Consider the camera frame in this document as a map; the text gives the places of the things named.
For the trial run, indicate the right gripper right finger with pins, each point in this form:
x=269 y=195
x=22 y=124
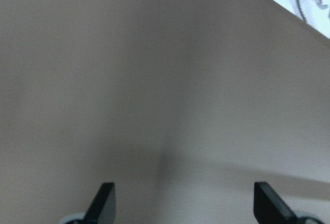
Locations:
x=269 y=207

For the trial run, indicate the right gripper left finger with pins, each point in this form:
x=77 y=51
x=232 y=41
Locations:
x=102 y=208

